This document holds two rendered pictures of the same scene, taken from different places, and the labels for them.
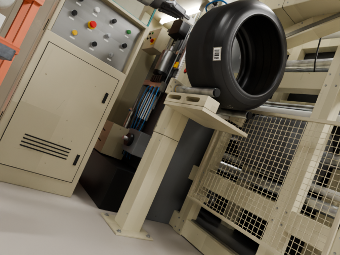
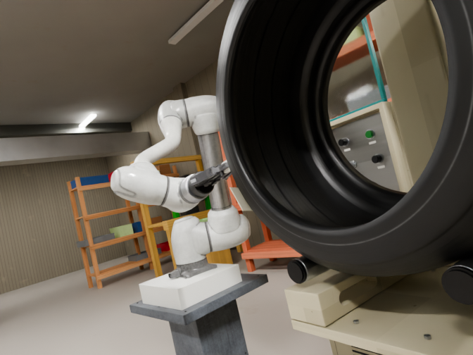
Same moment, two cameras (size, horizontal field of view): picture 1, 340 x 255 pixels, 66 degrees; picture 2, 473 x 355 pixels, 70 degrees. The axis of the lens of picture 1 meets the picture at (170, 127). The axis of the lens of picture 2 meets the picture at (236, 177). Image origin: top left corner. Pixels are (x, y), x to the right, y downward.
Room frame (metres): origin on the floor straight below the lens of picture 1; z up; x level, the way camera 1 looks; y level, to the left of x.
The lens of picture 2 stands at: (1.17, -0.77, 1.06)
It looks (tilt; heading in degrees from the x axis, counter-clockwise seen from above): 3 degrees up; 89
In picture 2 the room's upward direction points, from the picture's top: 13 degrees counter-clockwise
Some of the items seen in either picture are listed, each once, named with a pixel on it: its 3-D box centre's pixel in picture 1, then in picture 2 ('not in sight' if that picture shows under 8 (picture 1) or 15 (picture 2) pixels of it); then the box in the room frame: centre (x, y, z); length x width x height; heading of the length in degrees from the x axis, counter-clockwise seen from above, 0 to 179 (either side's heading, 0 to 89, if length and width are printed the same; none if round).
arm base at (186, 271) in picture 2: not in sight; (188, 267); (0.88, 0.92, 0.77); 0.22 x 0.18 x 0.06; 38
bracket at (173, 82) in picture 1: (192, 99); not in sight; (1.62, -0.06, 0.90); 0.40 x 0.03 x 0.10; 124
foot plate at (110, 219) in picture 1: (126, 225); not in sight; (1.68, 0.00, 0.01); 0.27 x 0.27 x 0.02; 34
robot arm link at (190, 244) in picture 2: not in sight; (188, 238); (0.91, 0.93, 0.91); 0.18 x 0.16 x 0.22; 8
